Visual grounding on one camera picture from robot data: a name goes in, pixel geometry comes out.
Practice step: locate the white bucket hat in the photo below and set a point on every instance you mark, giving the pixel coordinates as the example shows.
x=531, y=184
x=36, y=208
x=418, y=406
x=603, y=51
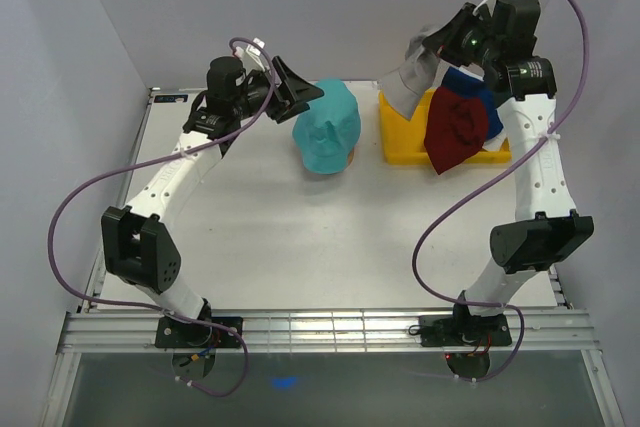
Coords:
x=495, y=144

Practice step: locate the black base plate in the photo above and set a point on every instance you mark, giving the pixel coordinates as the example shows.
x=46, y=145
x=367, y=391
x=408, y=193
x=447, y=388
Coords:
x=200, y=332
x=444, y=331

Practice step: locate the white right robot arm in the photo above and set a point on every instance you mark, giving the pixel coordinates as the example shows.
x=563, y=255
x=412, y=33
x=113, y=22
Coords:
x=547, y=227

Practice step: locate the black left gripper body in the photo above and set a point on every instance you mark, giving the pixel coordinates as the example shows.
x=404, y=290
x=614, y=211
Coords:
x=255, y=98

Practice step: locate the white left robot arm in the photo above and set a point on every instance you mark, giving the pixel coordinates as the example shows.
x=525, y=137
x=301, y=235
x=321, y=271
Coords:
x=137, y=243

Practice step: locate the wooden hat stand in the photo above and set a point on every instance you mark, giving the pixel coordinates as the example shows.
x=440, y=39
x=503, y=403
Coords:
x=351, y=156

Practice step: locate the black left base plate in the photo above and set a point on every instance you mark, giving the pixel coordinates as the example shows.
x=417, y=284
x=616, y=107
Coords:
x=200, y=332

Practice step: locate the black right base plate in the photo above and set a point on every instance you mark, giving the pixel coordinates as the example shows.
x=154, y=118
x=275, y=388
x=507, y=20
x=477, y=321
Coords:
x=444, y=331

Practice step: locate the blue label sticker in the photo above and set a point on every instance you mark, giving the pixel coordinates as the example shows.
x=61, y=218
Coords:
x=171, y=98

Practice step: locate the teal bucket hat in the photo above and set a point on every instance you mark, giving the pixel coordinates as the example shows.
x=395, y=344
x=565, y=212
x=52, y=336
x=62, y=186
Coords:
x=327, y=133

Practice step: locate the maroon bucket hat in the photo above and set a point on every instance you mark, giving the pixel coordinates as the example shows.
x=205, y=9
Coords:
x=456, y=129

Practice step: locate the grey bucket hat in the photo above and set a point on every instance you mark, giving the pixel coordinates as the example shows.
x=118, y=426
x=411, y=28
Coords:
x=404, y=87

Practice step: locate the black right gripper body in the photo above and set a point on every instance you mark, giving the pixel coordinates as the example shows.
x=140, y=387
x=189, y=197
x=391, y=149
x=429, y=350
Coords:
x=479, y=46

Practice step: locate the aluminium frame rail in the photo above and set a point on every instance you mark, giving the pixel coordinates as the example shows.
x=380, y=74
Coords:
x=324, y=331

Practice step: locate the yellow plastic tray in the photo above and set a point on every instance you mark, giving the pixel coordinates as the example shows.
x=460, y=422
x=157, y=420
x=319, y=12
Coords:
x=402, y=140

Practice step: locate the blue bucket hat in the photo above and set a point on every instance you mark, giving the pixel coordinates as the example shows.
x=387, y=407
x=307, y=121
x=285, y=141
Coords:
x=471, y=86

